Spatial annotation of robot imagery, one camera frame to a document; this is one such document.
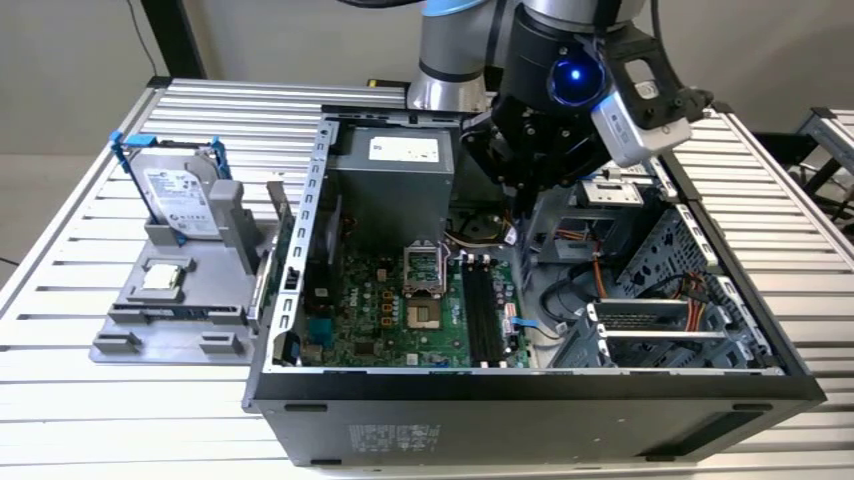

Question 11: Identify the hard disk in blue carrier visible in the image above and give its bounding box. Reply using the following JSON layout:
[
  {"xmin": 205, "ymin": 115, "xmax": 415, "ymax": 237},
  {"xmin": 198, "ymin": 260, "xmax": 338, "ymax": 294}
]
[{"xmin": 109, "ymin": 130, "xmax": 233, "ymax": 247}]

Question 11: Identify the black open PC case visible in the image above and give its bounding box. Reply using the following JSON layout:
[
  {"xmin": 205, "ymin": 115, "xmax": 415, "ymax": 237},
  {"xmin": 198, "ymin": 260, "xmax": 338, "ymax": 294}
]
[{"xmin": 241, "ymin": 102, "xmax": 829, "ymax": 469}]

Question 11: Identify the green motherboard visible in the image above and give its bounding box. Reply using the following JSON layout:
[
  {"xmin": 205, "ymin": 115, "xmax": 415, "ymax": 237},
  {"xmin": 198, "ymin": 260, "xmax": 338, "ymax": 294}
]
[{"xmin": 299, "ymin": 244, "xmax": 536, "ymax": 371}]

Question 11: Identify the red yellow wire bundle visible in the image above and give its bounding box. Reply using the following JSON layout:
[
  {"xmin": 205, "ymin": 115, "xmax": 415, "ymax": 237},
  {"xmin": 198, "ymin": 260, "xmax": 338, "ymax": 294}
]
[{"xmin": 681, "ymin": 271, "xmax": 710, "ymax": 332}]

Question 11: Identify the metal disk bay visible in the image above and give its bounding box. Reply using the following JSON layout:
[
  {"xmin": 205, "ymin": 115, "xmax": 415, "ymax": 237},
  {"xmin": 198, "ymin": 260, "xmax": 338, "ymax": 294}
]
[{"xmin": 520, "ymin": 164, "xmax": 676, "ymax": 261}]

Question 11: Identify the power supply wire bundle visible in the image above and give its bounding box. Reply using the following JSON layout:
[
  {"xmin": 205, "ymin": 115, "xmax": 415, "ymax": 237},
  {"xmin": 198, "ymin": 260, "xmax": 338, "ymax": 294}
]
[{"xmin": 444, "ymin": 213, "xmax": 524, "ymax": 250}]

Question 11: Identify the black RAM slot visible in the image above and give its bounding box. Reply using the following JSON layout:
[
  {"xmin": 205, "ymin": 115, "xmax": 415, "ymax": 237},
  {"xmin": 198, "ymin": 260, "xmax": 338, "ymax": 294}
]
[
  {"xmin": 461, "ymin": 253, "xmax": 485, "ymax": 370},
  {"xmin": 469, "ymin": 253, "xmax": 493, "ymax": 370},
  {"xmin": 477, "ymin": 253, "xmax": 501, "ymax": 370},
  {"xmin": 485, "ymin": 253, "xmax": 508, "ymax": 370}
]

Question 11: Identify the metal slat side table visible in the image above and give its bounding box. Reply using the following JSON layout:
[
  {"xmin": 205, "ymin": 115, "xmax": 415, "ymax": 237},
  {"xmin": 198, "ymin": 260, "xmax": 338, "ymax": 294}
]
[{"xmin": 790, "ymin": 105, "xmax": 854, "ymax": 224}]

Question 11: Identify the CPU socket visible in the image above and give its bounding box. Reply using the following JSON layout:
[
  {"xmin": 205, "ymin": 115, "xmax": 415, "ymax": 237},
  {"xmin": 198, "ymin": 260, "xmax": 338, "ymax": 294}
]
[{"xmin": 405, "ymin": 297, "xmax": 448, "ymax": 331}]

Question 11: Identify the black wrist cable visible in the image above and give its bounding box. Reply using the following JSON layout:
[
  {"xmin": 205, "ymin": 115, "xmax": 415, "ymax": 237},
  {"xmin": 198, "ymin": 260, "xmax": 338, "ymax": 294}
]
[{"xmin": 645, "ymin": 0, "xmax": 673, "ymax": 56}]

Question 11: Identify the grey power supply unit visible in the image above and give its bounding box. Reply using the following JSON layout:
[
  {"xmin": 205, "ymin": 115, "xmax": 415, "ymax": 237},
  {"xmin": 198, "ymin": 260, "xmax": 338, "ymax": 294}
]
[{"xmin": 330, "ymin": 127, "xmax": 469, "ymax": 251}]

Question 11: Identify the grey parts rack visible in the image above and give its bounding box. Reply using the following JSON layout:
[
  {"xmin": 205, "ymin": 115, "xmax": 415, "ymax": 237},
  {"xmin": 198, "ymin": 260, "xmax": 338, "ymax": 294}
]
[{"xmin": 87, "ymin": 179, "xmax": 279, "ymax": 367}]

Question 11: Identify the silver CPU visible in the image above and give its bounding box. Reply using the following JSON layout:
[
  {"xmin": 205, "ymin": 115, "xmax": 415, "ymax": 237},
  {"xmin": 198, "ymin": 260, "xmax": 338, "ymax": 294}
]
[{"xmin": 139, "ymin": 263, "xmax": 183, "ymax": 292}]

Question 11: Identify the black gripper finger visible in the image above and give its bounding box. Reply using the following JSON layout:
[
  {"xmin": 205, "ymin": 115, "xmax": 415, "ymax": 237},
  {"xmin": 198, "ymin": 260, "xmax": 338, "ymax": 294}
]
[
  {"xmin": 460, "ymin": 97, "xmax": 544, "ymax": 197},
  {"xmin": 534, "ymin": 113, "xmax": 610, "ymax": 194}
]

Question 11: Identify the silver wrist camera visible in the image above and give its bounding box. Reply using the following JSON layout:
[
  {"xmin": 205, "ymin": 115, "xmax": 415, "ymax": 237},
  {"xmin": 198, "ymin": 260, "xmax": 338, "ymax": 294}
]
[{"xmin": 590, "ymin": 97, "xmax": 694, "ymax": 169}]

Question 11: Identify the black camera bracket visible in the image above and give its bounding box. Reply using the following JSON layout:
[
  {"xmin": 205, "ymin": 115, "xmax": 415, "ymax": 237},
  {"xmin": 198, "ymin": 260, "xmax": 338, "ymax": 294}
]
[{"xmin": 600, "ymin": 27, "xmax": 717, "ymax": 126}]

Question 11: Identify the wire locking lever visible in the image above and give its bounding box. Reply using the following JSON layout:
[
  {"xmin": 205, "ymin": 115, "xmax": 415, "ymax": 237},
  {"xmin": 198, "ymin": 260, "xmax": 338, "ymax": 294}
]
[{"xmin": 441, "ymin": 242, "xmax": 457, "ymax": 299}]

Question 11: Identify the green graphics card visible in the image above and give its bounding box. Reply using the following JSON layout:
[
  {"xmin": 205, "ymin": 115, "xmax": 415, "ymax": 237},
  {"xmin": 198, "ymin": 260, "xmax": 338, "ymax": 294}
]
[{"xmin": 247, "ymin": 179, "xmax": 297, "ymax": 337}]

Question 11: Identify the orange data wire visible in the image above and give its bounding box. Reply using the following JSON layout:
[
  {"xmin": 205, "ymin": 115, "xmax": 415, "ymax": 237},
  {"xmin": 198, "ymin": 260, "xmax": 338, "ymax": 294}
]
[{"xmin": 590, "ymin": 251, "xmax": 610, "ymax": 302}]

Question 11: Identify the perforated metal disk cage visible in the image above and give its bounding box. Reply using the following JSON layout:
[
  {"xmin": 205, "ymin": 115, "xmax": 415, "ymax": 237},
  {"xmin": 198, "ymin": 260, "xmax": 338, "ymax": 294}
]
[{"xmin": 553, "ymin": 202, "xmax": 786, "ymax": 374}]

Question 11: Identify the black upright post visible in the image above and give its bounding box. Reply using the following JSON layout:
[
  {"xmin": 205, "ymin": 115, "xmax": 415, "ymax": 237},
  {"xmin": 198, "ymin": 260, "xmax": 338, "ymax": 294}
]
[{"xmin": 138, "ymin": 0, "xmax": 209, "ymax": 81}]

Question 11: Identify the metal socket cover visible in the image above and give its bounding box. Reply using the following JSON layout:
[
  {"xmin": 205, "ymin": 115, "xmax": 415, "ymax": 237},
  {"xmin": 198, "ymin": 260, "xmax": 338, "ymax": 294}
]
[{"xmin": 403, "ymin": 241, "xmax": 448, "ymax": 296}]

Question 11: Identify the black wire loop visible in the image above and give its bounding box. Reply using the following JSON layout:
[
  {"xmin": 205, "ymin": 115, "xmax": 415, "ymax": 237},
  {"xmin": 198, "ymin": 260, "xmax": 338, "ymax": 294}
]
[{"xmin": 538, "ymin": 276, "xmax": 597, "ymax": 327}]

